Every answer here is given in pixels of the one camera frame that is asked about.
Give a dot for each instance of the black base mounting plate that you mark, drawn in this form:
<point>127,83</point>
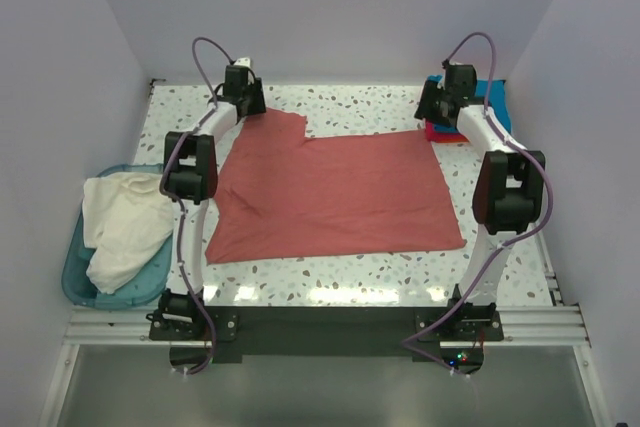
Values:
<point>227,334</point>

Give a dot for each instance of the teal plastic basket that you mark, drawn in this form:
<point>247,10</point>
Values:
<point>142,289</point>

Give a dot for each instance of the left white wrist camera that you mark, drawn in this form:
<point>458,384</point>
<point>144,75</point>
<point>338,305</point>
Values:
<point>245,62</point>

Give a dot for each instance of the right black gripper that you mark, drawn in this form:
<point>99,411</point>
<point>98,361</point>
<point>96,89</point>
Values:
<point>427,104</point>

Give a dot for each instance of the aluminium frame rail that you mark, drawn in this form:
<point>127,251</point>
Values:
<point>557,326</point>

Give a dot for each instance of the cream white t shirt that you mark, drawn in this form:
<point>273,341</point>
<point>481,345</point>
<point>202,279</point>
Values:
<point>126,220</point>

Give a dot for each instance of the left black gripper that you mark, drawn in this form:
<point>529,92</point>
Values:
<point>255,103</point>

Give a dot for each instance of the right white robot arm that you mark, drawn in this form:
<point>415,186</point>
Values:
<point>508,193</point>

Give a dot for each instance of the salmon pink t shirt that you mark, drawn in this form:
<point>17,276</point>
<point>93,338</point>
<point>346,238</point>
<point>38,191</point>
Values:
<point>283,194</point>

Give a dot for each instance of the folded blue t shirt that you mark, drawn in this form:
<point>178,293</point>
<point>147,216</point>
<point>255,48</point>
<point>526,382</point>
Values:
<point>497,98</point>

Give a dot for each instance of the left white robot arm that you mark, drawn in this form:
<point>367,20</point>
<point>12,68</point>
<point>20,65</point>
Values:
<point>190,174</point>

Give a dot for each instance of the folded magenta t shirt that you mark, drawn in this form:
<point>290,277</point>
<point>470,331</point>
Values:
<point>441,134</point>

